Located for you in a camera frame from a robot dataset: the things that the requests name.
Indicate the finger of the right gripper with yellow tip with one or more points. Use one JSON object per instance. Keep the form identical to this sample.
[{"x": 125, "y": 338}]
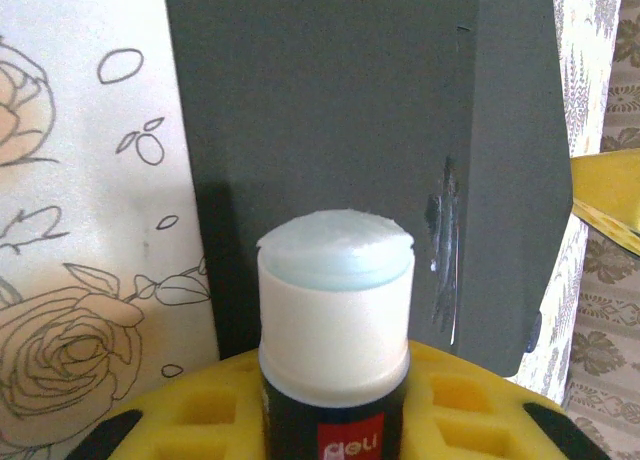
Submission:
[{"x": 610, "y": 190}]

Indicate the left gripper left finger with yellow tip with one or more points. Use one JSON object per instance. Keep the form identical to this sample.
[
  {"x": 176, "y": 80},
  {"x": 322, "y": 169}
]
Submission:
[{"x": 210, "y": 430}]

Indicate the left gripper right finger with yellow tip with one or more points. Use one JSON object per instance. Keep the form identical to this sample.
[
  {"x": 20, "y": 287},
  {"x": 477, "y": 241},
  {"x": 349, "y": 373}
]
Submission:
[{"x": 475, "y": 420}]

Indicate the blue glue stick cap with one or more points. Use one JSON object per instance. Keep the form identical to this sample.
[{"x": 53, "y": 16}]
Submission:
[{"x": 534, "y": 332}]

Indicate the blue and white glue stick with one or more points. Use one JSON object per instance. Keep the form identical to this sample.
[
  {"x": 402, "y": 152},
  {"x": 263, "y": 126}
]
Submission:
[{"x": 335, "y": 330}]

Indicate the black envelope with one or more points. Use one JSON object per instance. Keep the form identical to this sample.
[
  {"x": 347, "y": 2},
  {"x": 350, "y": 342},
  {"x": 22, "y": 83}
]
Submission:
[{"x": 325, "y": 105}]

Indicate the floral tablecloth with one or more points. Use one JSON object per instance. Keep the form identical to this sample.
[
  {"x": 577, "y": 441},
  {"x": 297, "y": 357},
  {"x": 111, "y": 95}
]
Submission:
[{"x": 75, "y": 105}]

